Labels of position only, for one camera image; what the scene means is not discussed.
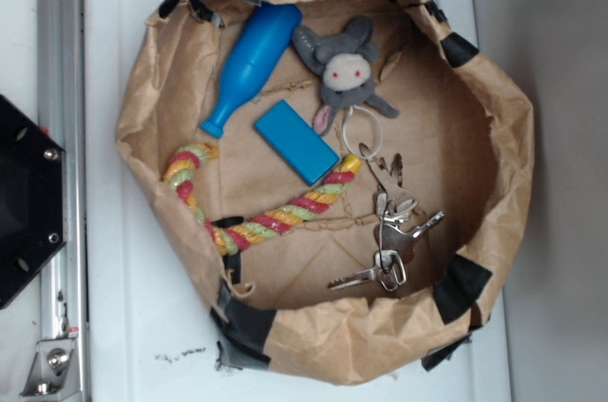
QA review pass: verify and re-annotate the grey plush animal keychain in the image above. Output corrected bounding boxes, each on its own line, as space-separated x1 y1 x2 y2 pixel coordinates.
292 15 399 136

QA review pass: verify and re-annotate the aluminium frame rail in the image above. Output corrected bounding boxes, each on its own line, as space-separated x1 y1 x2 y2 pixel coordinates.
37 0 90 401

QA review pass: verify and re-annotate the colourful twisted rope toy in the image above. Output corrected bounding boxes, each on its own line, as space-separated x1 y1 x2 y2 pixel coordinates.
162 143 362 257

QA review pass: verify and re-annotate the blue rectangular block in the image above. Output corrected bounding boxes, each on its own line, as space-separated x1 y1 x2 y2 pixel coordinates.
254 100 340 185

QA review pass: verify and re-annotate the metal corner bracket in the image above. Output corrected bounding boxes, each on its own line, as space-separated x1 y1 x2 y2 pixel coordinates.
19 338 80 401

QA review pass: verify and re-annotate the brown paper bag tray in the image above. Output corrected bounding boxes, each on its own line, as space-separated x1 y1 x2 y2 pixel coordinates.
116 0 534 384

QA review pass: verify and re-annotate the silver key bunch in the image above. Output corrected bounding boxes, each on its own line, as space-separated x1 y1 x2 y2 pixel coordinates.
327 144 445 293

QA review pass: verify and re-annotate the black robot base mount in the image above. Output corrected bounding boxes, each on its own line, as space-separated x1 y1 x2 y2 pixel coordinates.
1 97 65 309

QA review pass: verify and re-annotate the blue plastic bottle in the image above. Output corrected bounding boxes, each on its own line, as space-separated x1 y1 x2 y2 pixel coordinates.
200 2 302 138

